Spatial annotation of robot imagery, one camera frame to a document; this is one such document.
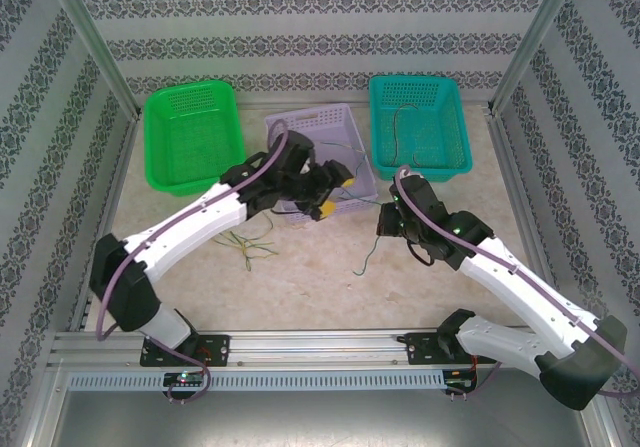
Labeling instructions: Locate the teal plastic basket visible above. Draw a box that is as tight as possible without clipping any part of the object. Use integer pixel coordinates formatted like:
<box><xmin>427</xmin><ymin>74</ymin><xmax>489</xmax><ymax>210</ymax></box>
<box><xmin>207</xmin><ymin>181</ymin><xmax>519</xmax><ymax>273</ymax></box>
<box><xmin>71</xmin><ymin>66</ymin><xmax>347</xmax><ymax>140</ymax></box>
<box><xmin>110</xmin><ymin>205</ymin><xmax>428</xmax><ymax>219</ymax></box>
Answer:
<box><xmin>368</xmin><ymin>74</ymin><xmax>474</xmax><ymax>184</ymax></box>

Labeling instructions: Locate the white slotted cable duct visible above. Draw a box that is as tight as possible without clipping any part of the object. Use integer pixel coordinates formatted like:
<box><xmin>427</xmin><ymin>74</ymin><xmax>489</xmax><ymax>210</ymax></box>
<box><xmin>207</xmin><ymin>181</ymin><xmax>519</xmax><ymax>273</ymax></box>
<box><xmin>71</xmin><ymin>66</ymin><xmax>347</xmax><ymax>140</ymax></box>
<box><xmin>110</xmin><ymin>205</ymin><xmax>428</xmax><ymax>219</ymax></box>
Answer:
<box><xmin>67</xmin><ymin>369</ymin><xmax>446</xmax><ymax>392</ymax></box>

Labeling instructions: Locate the lilac plastic basket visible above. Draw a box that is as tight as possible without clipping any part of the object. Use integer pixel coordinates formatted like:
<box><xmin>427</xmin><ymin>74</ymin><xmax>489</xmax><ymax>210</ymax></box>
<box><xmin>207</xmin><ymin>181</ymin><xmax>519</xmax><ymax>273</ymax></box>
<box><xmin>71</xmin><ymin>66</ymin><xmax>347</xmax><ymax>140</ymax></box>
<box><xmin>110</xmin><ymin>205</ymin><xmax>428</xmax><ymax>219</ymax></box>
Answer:
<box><xmin>263</xmin><ymin>102</ymin><xmax>380</xmax><ymax>226</ymax></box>

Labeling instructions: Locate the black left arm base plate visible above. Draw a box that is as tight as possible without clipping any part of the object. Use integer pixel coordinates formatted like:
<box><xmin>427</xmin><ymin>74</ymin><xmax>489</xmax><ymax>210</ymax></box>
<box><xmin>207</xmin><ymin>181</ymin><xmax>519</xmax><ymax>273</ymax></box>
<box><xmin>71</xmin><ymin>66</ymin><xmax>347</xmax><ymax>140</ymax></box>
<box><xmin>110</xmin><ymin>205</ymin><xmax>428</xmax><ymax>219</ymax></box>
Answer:
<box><xmin>138</xmin><ymin>334</ymin><xmax>232</xmax><ymax>368</ymax></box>

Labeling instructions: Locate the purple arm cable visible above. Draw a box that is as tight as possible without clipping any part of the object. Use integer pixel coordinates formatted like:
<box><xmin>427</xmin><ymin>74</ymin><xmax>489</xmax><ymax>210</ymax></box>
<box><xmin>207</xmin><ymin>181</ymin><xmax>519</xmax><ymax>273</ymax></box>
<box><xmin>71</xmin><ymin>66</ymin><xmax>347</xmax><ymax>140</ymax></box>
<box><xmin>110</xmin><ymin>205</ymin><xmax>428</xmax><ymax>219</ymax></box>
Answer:
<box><xmin>95</xmin><ymin>119</ymin><xmax>291</xmax><ymax>406</ymax></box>
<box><xmin>393</xmin><ymin>164</ymin><xmax>640</xmax><ymax>403</ymax></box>

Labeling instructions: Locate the green plastic basket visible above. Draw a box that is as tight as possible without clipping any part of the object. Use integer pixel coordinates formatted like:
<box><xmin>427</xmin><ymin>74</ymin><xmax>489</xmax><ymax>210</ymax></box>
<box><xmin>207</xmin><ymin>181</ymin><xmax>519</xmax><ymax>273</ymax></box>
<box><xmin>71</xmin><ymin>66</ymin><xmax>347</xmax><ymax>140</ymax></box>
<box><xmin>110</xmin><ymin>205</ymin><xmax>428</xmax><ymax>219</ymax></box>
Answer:
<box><xmin>142</xmin><ymin>79</ymin><xmax>248</xmax><ymax>201</ymax></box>

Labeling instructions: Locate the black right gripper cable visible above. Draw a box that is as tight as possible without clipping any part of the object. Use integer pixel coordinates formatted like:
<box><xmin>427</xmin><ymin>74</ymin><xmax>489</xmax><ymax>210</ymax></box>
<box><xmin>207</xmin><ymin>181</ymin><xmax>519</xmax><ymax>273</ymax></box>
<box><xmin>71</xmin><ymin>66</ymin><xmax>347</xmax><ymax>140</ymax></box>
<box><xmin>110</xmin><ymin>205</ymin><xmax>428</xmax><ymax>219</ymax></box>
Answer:
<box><xmin>406</xmin><ymin>239</ymin><xmax>437</xmax><ymax>268</ymax></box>

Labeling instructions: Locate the grey metal lower shelf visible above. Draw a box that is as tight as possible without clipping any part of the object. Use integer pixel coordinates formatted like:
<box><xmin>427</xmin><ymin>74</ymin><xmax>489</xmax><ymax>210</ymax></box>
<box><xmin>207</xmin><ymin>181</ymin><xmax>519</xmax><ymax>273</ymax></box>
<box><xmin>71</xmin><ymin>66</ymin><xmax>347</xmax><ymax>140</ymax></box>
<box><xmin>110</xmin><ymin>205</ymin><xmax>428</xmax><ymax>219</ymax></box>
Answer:
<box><xmin>29</xmin><ymin>366</ymin><xmax>616</xmax><ymax>447</ymax></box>

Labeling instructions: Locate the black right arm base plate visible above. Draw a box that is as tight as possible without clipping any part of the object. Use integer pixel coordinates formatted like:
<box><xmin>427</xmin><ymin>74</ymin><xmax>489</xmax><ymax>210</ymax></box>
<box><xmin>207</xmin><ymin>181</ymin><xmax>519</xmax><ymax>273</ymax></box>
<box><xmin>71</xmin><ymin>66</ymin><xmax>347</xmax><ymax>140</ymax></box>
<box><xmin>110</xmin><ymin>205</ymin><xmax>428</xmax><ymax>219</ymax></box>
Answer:
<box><xmin>403</xmin><ymin>331</ymin><xmax>499</xmax><ymax>367</ymax></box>

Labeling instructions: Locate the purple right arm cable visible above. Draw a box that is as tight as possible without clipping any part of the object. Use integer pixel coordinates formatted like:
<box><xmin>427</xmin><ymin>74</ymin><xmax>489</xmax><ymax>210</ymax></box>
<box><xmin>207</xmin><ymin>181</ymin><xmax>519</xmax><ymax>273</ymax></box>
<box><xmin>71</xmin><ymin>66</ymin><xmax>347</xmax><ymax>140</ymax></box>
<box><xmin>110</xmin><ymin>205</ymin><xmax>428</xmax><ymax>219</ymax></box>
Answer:
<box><xmin>393</xmin><ymin>164</ymin><xmax>640</xmax><ymax>403</ymax></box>

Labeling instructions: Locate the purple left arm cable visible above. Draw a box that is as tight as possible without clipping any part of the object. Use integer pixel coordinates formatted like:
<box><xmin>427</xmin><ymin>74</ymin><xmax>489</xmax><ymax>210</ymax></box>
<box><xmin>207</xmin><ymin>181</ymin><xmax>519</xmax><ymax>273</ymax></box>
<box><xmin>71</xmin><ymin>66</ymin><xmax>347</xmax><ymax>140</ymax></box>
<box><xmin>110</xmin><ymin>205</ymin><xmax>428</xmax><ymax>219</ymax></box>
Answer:
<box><xmin>95</xmin><ymin>119</ymin><xmax>291</xmax><ymax>406</ymax></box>

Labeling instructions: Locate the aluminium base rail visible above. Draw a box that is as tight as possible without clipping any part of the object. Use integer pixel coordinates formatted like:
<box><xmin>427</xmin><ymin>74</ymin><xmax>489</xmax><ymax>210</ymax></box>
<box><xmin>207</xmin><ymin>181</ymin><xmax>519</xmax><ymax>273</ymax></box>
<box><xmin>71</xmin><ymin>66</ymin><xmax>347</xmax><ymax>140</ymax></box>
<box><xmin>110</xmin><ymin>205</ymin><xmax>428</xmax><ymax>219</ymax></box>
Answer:
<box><xmin>47</xmin><ymin>329</ymin><xmax>589</xmax><ymax>371</ymax></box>

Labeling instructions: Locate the aluminium frame post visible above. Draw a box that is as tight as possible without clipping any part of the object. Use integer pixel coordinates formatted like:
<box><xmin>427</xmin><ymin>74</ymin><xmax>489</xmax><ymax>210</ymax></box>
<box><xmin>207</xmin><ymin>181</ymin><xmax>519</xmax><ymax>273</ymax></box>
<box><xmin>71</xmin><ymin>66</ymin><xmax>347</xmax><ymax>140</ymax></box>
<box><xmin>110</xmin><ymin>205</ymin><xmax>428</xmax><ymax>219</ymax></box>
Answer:
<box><xmin>42</xmin><ymin>0</ymin><xmax>145</xmax><ymax>118</ymax></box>
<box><xmin>486</xmin><ymin>0</ymin><xmax>587</xmax><ymax>117</ymax></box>

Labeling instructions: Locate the aluminium side rail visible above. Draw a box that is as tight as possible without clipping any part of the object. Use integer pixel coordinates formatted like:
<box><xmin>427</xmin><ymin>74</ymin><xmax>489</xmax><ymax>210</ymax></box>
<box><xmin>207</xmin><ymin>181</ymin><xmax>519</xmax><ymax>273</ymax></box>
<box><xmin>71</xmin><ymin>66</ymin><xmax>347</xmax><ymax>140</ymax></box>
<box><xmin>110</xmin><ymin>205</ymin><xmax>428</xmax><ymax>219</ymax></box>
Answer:
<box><xmin>484</xmin><ymin>106</ymin><xmax>571</xmax><ymax>328</ymax></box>
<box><xmin>67</xmin><ymin>109</ymin><xmax>144</xmax><ymax>333</ymax></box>

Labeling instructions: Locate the dark wire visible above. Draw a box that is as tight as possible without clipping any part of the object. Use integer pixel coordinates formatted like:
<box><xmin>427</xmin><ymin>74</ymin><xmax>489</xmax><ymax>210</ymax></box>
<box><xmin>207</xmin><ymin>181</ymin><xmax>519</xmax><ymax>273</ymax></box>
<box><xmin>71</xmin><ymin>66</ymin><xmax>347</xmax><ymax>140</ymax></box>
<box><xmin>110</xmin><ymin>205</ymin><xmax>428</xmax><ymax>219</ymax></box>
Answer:
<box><xmin>389</xmin><ymin>103</ymin><xmax>430</xmax><ymax>168</ymax></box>

